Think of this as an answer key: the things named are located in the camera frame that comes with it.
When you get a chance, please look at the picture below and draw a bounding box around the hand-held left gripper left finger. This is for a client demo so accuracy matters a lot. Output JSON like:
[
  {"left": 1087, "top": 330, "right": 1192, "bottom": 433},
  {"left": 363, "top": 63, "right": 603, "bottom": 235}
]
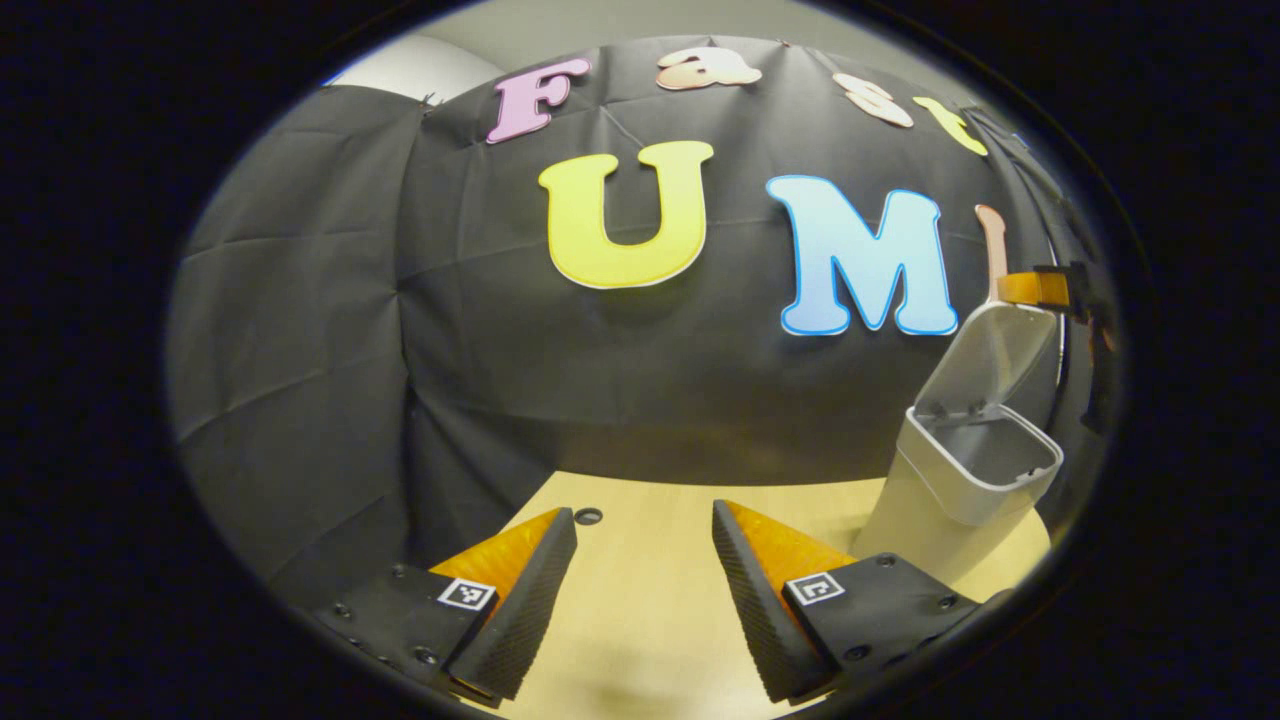
[{"left": 315, "top": 506, "right": 580, "bottom": 707}]

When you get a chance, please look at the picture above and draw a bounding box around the black backdrop cloth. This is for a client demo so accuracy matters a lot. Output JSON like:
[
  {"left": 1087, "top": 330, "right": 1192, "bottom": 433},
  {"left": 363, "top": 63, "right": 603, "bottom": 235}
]
[{"left": 165, "top": 35, "right": 1113, "bottom": 606}]

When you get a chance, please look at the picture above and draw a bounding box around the wooden desktop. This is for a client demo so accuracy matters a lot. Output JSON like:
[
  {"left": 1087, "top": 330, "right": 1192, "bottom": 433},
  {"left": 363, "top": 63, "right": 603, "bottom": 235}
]
[{"left": 460, "top": 470, "right": 1054, "bottom": 720}]

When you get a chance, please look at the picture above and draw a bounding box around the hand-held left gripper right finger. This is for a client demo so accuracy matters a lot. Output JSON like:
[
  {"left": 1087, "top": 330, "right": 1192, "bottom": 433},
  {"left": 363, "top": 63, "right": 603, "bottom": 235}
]
[{"left": 710, "top": 499, "right": 987, "bottom": 705}]

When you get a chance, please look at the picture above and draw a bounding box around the white desktop garbage bin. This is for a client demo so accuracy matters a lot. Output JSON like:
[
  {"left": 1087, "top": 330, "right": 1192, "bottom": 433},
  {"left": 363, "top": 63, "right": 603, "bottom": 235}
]
[{"left": 852, "top": 300, "right": 1066, "bottom": 603}]

